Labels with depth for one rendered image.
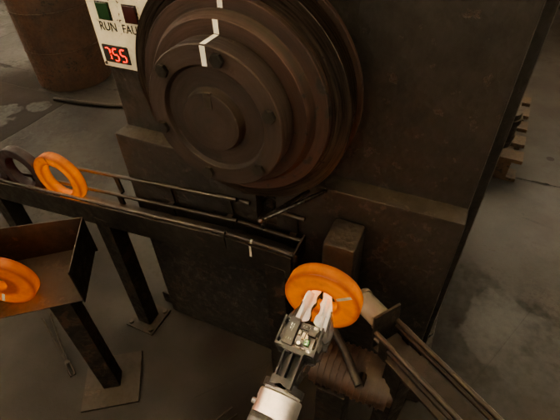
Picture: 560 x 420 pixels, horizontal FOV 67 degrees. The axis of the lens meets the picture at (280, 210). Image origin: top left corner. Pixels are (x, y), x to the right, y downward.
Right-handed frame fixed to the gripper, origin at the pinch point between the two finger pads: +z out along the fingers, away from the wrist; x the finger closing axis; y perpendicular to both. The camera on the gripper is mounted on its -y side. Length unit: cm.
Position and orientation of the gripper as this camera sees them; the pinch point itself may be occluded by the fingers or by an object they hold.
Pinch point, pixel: (323, 291)
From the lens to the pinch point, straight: 83.4
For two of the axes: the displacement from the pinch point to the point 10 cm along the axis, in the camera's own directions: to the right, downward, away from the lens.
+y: -1.2, -5.3, -8.4
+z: 3.9, -8.0, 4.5
